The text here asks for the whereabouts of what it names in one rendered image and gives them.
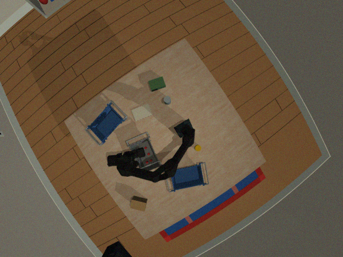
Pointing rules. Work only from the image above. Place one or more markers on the grey cylinder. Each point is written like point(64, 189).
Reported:
point(167, 100)

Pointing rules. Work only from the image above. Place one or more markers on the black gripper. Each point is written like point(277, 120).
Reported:
point(135, 153)

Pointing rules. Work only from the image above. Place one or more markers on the green rectangular block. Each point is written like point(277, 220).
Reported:
point(157, 83)

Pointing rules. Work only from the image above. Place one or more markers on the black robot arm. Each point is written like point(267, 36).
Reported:
point(128, 167)

